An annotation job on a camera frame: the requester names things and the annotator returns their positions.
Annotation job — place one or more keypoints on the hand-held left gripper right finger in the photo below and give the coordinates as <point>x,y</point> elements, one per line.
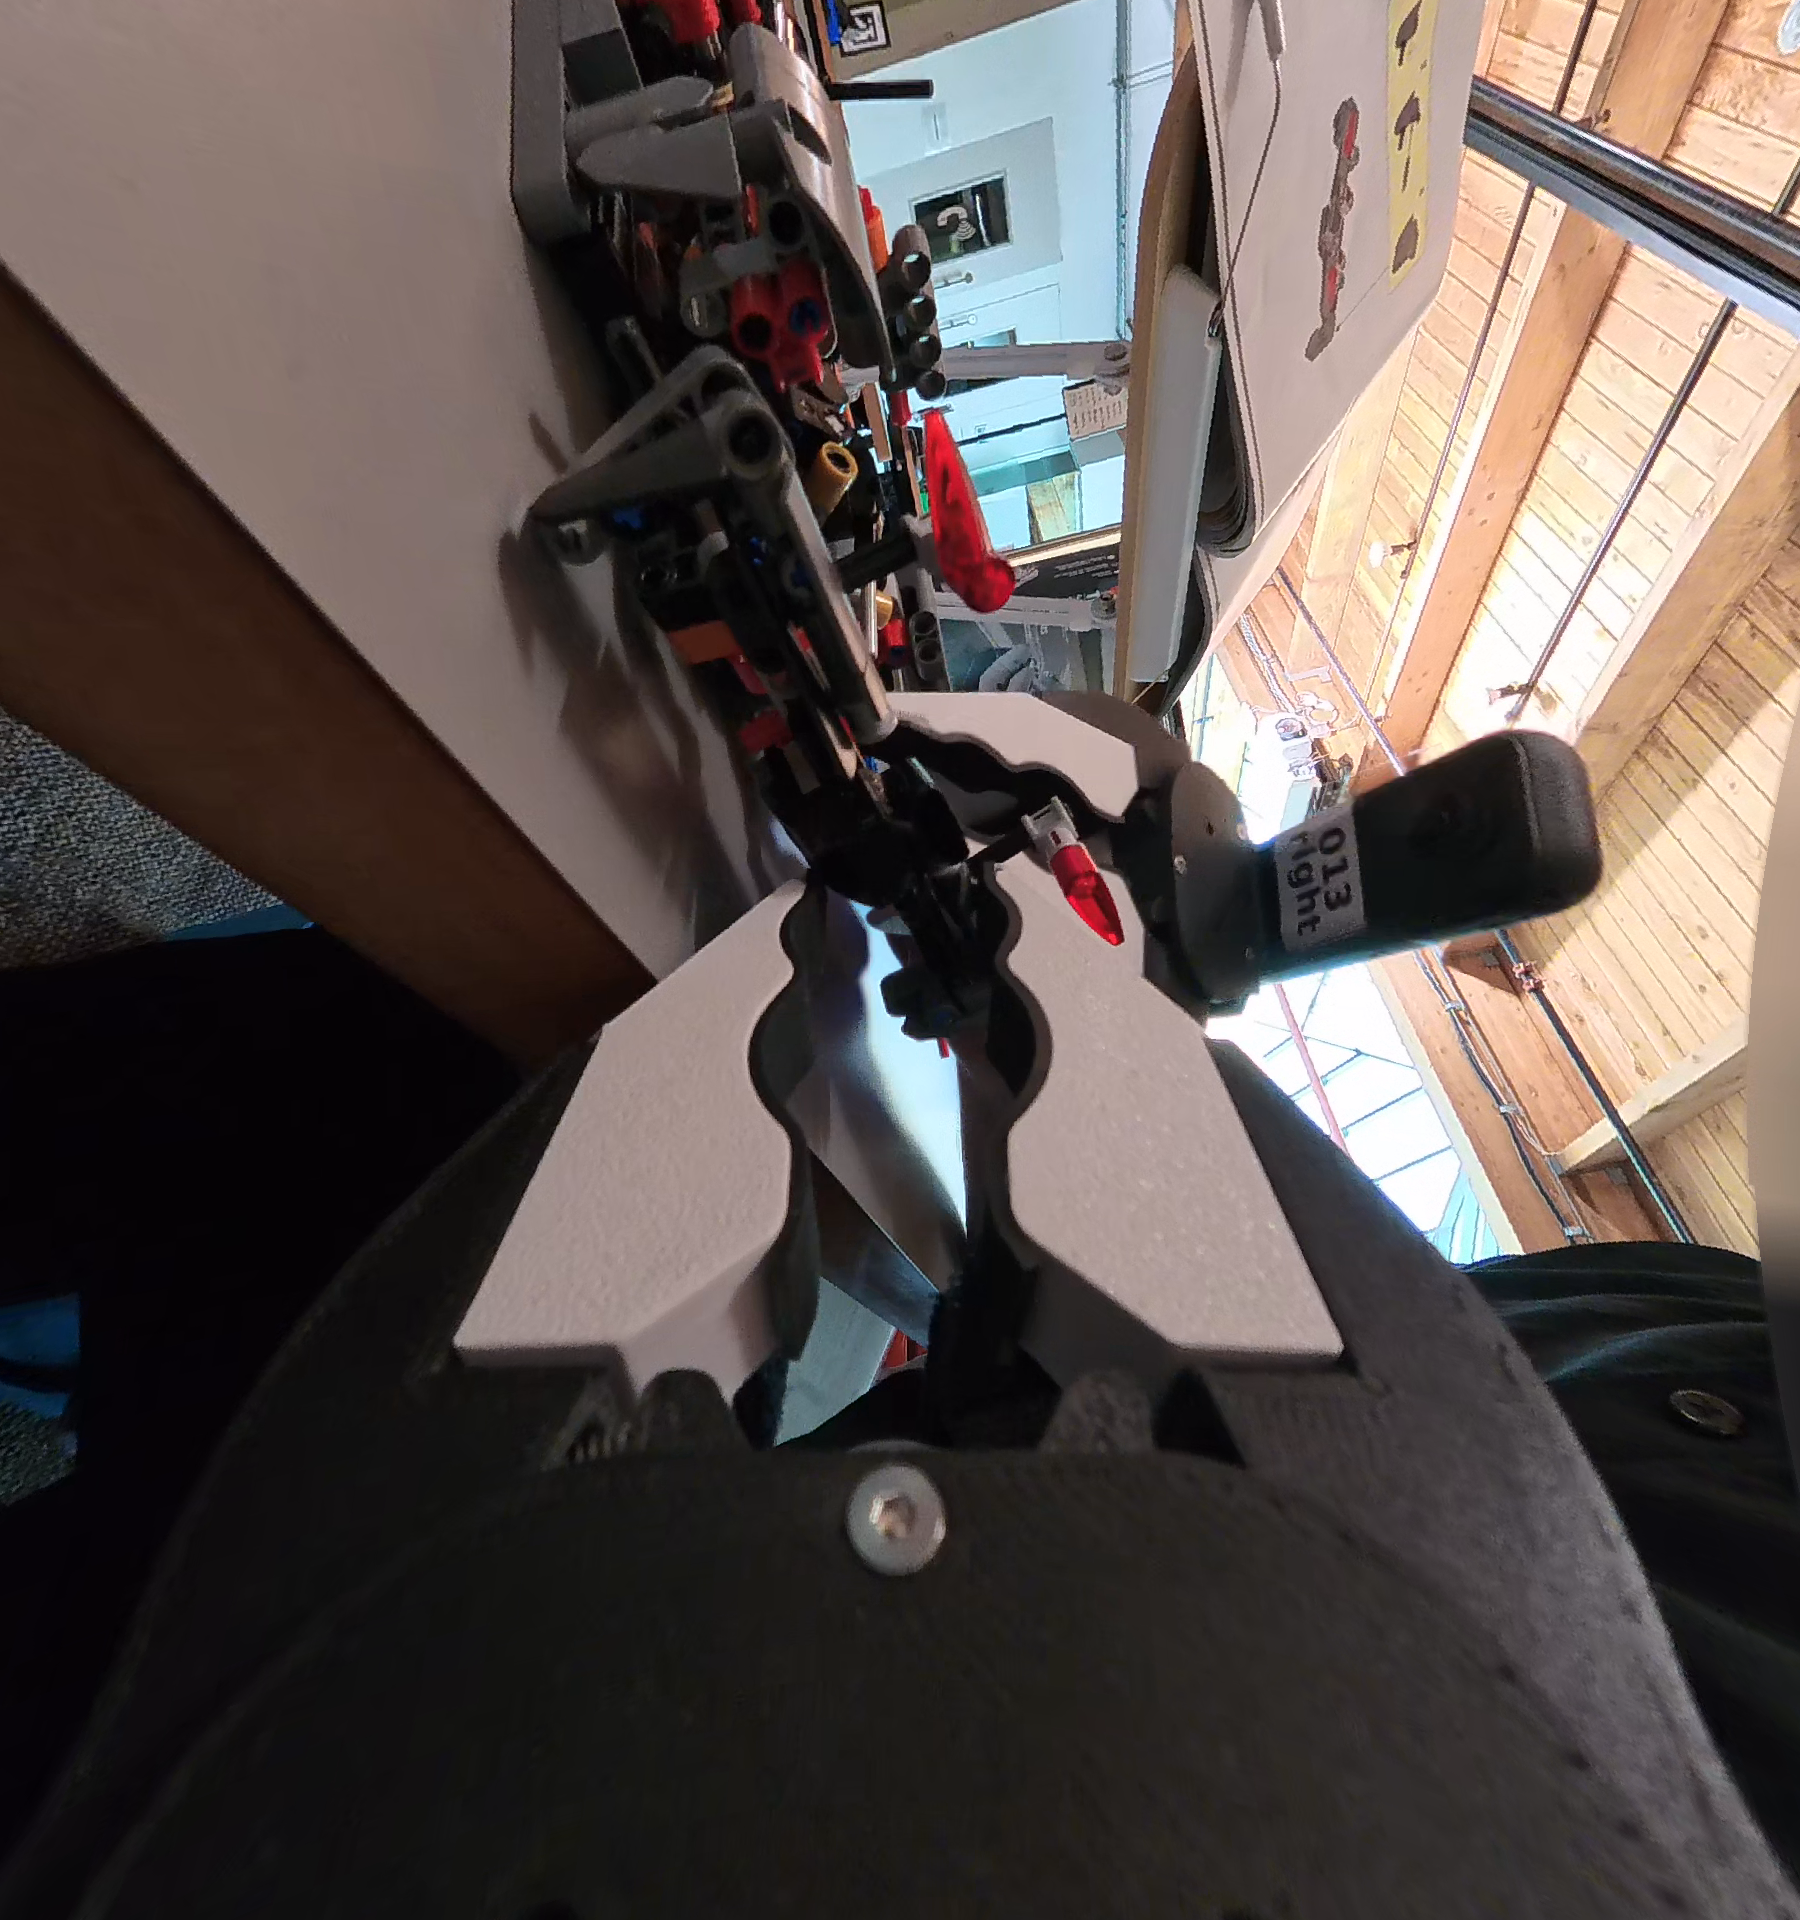
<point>1154,1185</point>

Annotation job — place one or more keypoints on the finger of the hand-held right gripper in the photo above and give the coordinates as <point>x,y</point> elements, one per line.
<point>1053,736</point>

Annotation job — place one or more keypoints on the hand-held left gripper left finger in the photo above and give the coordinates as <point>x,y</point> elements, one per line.
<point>645,1199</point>

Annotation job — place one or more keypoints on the multicoloured lego car model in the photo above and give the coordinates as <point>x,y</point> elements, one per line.
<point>749,450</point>

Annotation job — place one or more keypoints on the lego instruction booklet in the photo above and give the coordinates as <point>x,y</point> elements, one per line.
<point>1336,301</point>

